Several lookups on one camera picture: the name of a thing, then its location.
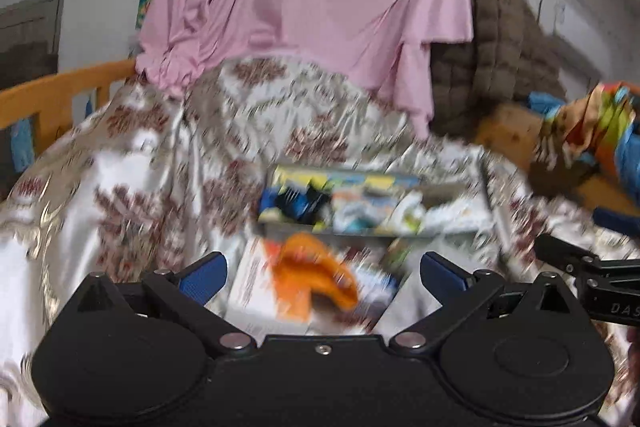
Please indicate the brown quilted blanket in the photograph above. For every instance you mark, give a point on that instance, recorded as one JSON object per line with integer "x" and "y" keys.
{"x": 500, "y": 57}

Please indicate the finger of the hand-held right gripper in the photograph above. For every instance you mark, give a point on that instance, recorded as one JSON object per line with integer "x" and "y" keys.
{"x": 565, "y": 253}
{"x": 617, "y": 222}

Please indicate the black printed cloth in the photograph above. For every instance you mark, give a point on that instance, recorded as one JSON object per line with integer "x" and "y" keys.
{"x": 312, "y": 202}

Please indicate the grey metal tray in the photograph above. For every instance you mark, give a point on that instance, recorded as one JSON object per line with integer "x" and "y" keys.
{"x": 452, "y": 192}

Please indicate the orange cloth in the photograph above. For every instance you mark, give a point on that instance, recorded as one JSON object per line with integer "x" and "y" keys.
{"x": 310, "y": 267}

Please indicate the orange white booklet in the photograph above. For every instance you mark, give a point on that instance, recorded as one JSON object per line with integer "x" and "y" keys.
{"x": 250, "y": 287}

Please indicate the grey door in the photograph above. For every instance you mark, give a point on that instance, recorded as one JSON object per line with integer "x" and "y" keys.
{"x": 30, "y": 37}

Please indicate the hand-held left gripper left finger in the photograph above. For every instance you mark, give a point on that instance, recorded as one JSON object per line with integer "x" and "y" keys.
{"x": 202, "y": 278}

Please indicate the multicoloured crumpled cloth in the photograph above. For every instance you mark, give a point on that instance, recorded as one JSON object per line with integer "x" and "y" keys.
{"x": 600, "y": 117}

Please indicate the floral satin blanket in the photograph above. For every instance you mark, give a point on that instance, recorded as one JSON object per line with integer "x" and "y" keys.
{"x": 125, "y": 167}

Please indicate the blue white packet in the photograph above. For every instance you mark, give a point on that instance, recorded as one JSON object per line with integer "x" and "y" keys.
{"x": 375, "y": 282}

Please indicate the pink sheet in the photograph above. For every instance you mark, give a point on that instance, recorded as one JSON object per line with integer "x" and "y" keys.
{"x": 310, "y": 7}

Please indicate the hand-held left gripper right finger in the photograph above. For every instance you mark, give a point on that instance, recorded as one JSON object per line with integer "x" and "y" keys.
{"x": 442, "y": 274}

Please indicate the green packet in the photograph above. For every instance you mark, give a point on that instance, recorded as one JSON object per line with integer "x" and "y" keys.
{"x": 402, "y": 253}

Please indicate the blue cloth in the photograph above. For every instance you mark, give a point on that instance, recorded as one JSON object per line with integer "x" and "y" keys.
{"x": 270, "y": 203}

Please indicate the wooden bed frame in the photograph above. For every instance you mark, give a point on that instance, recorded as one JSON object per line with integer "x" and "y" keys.
{"x": 50, "y": 94}

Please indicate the white cloth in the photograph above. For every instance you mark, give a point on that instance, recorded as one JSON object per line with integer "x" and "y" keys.
{"x": 460, "y": 213}

